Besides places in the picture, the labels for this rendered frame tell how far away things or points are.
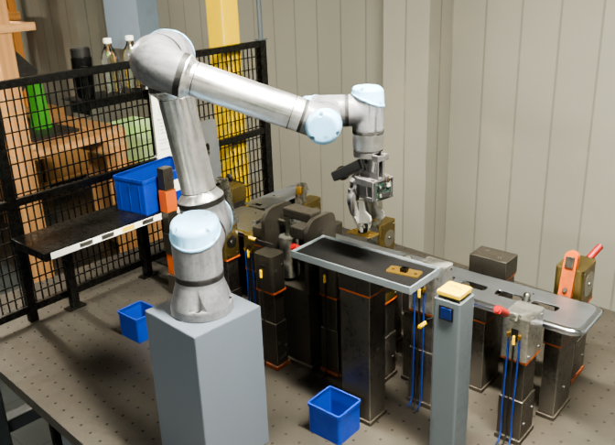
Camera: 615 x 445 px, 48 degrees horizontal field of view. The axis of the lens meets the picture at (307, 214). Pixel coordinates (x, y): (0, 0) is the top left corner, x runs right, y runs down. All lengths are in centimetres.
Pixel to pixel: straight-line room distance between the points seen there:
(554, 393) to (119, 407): 120
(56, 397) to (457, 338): 120
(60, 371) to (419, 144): 232
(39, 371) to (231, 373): 84
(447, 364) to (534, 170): 221
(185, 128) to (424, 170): 239
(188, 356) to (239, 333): 13
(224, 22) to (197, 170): 145
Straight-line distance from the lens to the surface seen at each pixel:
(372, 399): 191
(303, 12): 460
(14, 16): 746
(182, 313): 164
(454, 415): 176
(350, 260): 176
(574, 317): 191
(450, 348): 167
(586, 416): 208
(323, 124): 146
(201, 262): 159
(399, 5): 383
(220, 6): 304
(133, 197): 259
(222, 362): 167
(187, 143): 166
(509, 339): 178
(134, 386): 219
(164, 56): 150
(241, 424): 180
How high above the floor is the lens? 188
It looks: 20 degrees down
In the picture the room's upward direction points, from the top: 2 degrees counter-clockwise
